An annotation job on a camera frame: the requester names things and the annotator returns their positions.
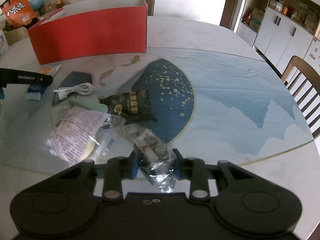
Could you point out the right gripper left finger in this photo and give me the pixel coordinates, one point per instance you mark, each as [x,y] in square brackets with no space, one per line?
[116,170]

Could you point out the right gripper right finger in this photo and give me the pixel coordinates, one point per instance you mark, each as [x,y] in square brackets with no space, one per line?
[193,170]

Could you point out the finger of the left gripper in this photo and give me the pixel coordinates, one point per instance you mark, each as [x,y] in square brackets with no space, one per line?
[18,77]

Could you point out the blue white snack packet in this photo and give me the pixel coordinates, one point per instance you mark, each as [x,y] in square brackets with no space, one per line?
[35,92]

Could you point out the clear dark snack packet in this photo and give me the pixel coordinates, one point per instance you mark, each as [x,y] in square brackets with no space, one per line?
[155,160]

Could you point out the pink printed snack bag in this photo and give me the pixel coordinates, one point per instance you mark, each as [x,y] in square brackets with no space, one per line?
[74,137]

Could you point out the black gold snack packet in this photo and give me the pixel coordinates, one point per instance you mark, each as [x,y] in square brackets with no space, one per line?
[132,106]

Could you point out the orange chip bag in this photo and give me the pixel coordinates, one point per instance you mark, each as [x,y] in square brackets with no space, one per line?
[19,13]

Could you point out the mint green flat tool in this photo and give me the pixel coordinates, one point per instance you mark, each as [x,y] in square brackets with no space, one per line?
[88,102]

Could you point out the blue globe toy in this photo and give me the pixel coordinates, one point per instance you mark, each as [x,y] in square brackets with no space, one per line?
[37,4]

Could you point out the red cardboard box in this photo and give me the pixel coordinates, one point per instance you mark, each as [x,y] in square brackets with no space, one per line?
[92,27]

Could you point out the wooden chair at right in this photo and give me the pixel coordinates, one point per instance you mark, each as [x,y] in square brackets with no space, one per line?
[302,81]

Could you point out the wooden chair behind box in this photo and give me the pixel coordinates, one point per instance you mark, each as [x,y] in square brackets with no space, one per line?
[151,6]

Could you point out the white wall cabinet unit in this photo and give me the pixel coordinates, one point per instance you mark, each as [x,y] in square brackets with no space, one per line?
[281,29]

